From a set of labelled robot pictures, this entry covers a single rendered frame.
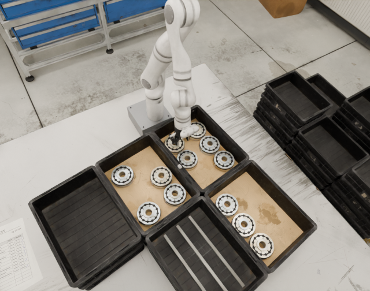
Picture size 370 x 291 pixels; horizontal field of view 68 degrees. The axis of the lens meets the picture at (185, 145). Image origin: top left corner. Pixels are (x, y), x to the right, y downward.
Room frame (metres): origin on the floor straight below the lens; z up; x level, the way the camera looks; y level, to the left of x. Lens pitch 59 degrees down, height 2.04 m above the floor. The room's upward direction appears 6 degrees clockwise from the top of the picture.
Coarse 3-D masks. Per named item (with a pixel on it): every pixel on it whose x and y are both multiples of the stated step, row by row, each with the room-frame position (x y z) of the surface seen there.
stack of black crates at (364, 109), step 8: (368, 88) 1.55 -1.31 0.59; (352, 96) 1.46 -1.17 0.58; (360, 96) 1.54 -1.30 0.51; (368, 96) 1.54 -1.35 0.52; (344, 104) 1.40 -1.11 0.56; (352, 104) 1.47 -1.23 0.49; (360, 104) 1.48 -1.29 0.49; (368, 104) 1.49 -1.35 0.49; (336, 112) 1.39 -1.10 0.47; (344, 112) 1.37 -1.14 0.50; (352, 112) 1.33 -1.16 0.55; (360, 112) 1.30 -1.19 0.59; (368, 112) 1.41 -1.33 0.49; (336, 120) 1.37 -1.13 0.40; (344, 120) 1.33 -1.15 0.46; (352, 120) 1.30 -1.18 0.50; (360, 120) 1.27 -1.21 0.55; (368, 120) 1.24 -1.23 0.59; (344, 128) 1.30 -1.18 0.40; (352, 128) 1.27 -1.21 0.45; (360, 128) 1.24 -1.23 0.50; (368, 128) 1.21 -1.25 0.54; (352, 136) 1.24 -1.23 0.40; (360, 136) 1.21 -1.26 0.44; (368, 136) 1.18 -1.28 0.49; (360, 144) 1.18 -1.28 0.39; (368, 144) 1.15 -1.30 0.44; (368, 152) 1.12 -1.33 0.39
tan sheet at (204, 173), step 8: (192, 120) 0.90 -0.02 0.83; (192, 144) 0.74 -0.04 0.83; (208, 144) 0.76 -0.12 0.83; (200, 152) 0.70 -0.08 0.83; (200, 160) 0.66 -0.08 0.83; (208, 160) 0.66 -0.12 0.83; (224, 160) 0.67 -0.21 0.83; (200, 168) 0.61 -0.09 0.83; (208, 168) 0.62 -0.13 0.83; (192, 176) 0.57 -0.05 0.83; (200, 176) 0.57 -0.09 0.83; (208, 176) 0.57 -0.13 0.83; (216, 176) 0.58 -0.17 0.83; (200, 184) 0.53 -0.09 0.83; (208, 184) 0.53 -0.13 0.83
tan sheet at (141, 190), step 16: (128, 160) 0.61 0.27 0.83; (144, 160) 0.62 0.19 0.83; (160, 160) 0.63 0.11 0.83; (144, 176) 0.54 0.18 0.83; (160, 176) 0.55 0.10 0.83; (128, 192) 0.45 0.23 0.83; (144, 192) 0.46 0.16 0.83; (160, 192) 0.47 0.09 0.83; (128, 208) 0.37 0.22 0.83; (160, 208) 0.39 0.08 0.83
